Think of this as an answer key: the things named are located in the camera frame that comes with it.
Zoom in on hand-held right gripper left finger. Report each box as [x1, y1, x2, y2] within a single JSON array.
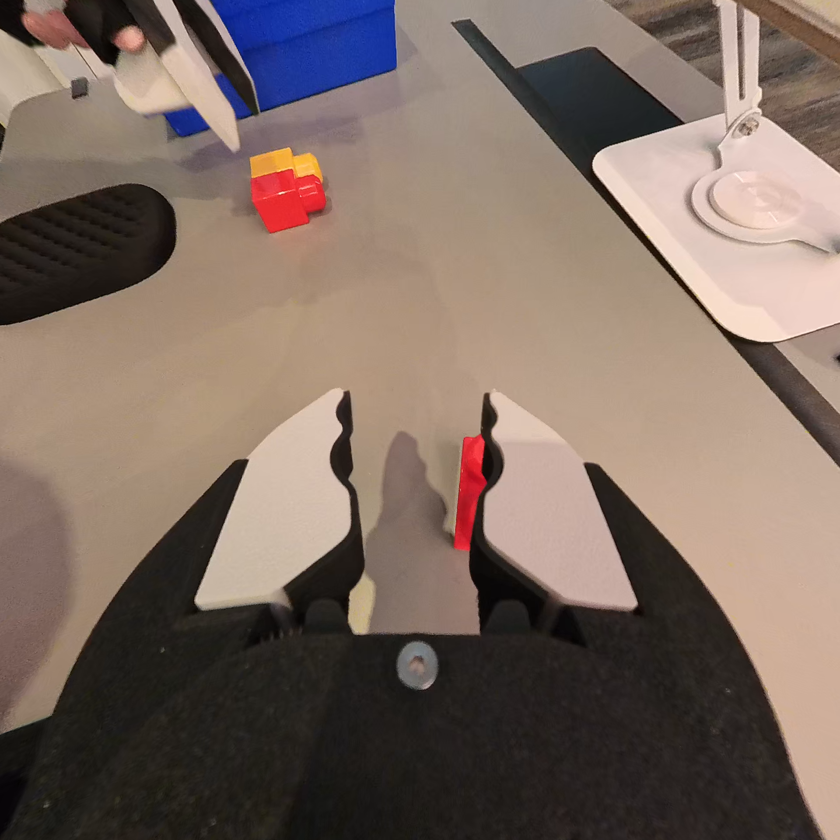
[[195, 387, 366, 611]]

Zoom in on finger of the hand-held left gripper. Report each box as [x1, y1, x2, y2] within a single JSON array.
[[176, 0, 261, 117], [115, 0, 240, 153]]

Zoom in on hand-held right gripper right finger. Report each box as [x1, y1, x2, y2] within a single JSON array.
[[469, 390, 639, 613]]

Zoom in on red two-stud toy block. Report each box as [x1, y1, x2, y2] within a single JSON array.
[[453, 434, 488, 551]]

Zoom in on orange one-stud toy block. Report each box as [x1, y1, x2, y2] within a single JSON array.
[[249, 147, 324, 185]]

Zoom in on red one-stud toy block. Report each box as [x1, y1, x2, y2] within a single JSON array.
[[251, 169, 327, 234]]

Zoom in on person's left hand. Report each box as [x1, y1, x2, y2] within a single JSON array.
[[20, 0, 147, 67]]

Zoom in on blue plastic bin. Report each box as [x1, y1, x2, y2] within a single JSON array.
[[164, 0, 398, 137]]

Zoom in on black perforated foam pad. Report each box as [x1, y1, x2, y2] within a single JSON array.
[[0, 184, 177, 326]]

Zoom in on white stand base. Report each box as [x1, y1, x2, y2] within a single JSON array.
[[592, 0, 840, 343]]

